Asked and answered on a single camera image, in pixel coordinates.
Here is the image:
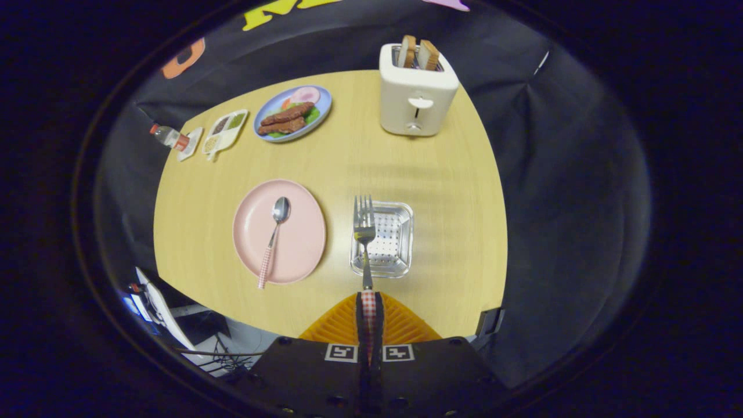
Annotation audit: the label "white divided condiment dish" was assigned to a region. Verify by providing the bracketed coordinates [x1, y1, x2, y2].
[201, 109, 249, 161]

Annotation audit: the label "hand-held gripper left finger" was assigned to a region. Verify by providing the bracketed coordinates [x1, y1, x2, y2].
[235, 292, 372, 418]

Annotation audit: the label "clear square strainer container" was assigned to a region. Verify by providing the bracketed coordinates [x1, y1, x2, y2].
[349, 200, 415, 278]

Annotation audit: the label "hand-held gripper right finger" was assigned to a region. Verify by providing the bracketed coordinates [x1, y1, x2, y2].
[371, 292, 511, 418]

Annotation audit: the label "brown meat strip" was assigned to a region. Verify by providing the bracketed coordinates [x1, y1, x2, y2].
[260, 102, 315, 126]
[257, 117, 306, 136]

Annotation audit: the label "pink plate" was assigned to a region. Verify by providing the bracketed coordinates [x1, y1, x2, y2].
[232, 179, 327, 285]

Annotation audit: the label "white toaster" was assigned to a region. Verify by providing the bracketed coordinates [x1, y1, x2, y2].
[379, 42, 460, 138]

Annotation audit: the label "blue plate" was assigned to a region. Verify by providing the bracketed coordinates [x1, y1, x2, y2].
[253, 85, 333, 143]

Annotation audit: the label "plastic bottle with red label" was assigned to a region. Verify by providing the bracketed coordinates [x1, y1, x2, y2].
[150, 124, 191, 152]

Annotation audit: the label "spoon with checked handle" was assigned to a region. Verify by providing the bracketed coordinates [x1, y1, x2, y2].
[257, 196, 291, 290]

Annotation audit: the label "black cables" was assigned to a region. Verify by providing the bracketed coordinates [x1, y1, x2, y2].
[174, 334, 265, 375]

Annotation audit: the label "white square coaster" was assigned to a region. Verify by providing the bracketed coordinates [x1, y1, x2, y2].
[176, 127, 204, 162]

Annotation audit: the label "green lettuce leaf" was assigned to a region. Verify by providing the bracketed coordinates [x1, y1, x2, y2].
[267, 102, 321, 139]

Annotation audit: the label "white panel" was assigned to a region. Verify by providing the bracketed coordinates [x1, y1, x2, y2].
[135, 267, 195, 350]

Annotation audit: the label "fork with checked handle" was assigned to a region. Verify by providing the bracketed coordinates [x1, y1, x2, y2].
[353, 194, 378, 363]

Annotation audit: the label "toast slice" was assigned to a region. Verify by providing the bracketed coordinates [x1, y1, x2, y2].
[417, 39, 441, 71]
[397, 35, 417, 69]

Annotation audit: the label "blue glowing device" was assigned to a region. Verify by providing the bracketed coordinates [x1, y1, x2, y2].
[122, 283, 154, 323]

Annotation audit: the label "black table clamp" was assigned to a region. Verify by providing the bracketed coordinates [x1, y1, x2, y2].
[475, 307, 506, 340]

